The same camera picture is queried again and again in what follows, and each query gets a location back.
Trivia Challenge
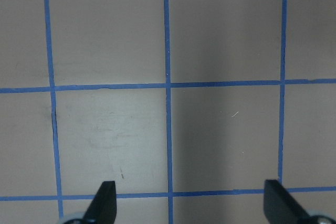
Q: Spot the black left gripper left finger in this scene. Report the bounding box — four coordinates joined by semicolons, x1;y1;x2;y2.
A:
82;181;117;224

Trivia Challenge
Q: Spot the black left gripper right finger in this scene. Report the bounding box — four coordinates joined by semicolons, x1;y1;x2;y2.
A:
263;179;310;224

